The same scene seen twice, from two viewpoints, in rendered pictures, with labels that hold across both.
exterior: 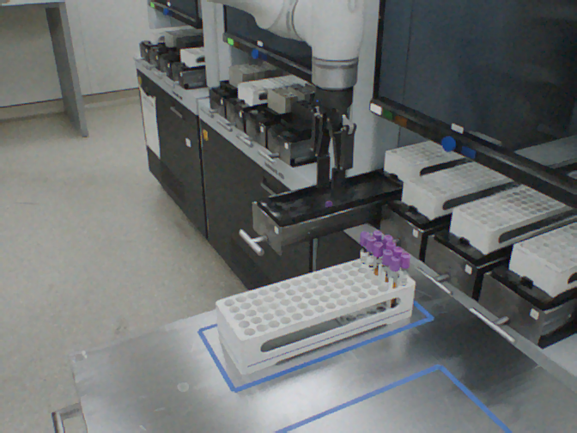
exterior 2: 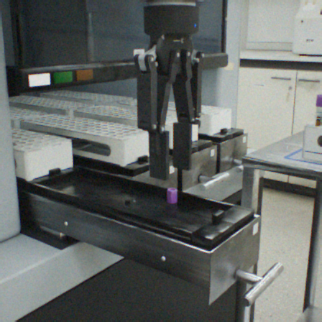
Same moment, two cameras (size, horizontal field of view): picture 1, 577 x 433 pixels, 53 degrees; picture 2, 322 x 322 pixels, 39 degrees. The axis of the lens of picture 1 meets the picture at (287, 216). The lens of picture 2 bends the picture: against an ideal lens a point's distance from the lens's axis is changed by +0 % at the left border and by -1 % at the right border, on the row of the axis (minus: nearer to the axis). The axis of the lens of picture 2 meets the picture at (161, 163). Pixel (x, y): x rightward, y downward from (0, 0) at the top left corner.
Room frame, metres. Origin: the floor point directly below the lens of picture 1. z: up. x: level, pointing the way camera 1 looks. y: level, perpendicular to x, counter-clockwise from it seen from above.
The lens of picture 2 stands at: (1.39, 0.48, 1.05)
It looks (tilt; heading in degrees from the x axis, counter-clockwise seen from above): 16 degrees down; 246
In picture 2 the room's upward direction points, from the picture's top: straight up
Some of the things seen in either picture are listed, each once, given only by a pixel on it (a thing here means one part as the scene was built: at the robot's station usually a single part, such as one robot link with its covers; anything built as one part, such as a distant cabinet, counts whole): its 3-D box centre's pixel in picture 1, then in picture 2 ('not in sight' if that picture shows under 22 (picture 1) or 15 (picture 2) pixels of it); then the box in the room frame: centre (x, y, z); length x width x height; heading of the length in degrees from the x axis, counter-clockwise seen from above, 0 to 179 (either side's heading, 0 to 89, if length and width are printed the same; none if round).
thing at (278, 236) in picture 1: (384, 193); (66, 197); (1.25, -0.23, 0.78); 0.73 x 0.14 x 0.09; 119
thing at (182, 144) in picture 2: (337, 182); (182, 146); (1.10, -0.11, 0.88); 0.03 x 0.01 x 0.07; 119
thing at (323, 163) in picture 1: (323, 172); (159, 154); (1.15, -0.08, 0.88); 0.03 x 0.01 x 0.07; 119
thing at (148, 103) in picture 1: (148, 122); not in sight; (2.74, 0.69, 0.43); 0.27 x 0.02 x 0.36; 29
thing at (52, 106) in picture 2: not in sight; (44, 113); (1.19, -0.75, 0.83); 0.30 x 0.10 x 0.06; 119
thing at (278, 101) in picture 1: (279, 101); not in sight; (1.74, 0.02, 0.85); 0.12 x 0.02 x 0.06; 30
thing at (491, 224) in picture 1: (521, 216); (132, 127); (1.04, -0.48, 0.83); 0.30 x 0.10 x 0.06; 119
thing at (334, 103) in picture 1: (333, 107); (171, 40); (1.12, -0.09, 1.04); 0.08 x 0.07 x 0.09; 29
